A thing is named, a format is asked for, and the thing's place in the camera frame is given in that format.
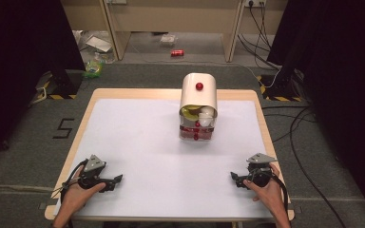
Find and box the yellow-green bowl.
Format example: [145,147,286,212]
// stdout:
[182,105,204,122]

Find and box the person's left hand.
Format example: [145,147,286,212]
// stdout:
[61,165,106,214]

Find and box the black floor cable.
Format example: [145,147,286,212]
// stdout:
[261,105,348,228]

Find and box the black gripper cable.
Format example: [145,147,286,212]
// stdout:
[265,173,290,214]
[58,159,89,205]

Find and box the hazard-striped stand base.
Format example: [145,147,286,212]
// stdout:
[33,69,84,101]
[256,73,304,103]

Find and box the white cup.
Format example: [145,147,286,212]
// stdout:
[198,106,217,128]

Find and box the wooden table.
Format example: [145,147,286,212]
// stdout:
[44,87,296,222]

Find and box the white roll-top storage box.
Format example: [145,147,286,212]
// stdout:
[178,72,219,143]

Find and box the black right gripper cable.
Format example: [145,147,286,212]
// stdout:
[265,173,290,214]

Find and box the black power cables bundle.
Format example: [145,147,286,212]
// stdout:
[237,2,281,71]

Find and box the person's right hand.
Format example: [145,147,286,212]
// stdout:
[243,162,287,217]

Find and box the black curtain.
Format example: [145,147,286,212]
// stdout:
[266,0,365,219]
[0,0,86,166]

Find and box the pile of clear plastic wrapping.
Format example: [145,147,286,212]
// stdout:
[71,29,116,64]

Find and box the white floor cable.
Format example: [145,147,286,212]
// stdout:
[129,41,281,89]

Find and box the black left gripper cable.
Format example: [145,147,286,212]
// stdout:
[58,159,89,205]

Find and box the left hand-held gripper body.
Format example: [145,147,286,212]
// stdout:
[77,154,108,190]

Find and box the clear plastic container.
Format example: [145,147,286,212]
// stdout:
[159,33,179,48]

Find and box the green plastic bag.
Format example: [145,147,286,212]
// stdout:
[83,59,105,79]

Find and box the beige wooden desk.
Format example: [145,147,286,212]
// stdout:
[60,0,289,64]

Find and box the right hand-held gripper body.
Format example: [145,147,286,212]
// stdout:
[246,153,279,187]

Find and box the white wall power socket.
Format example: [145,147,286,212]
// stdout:
[243,0,267,9]

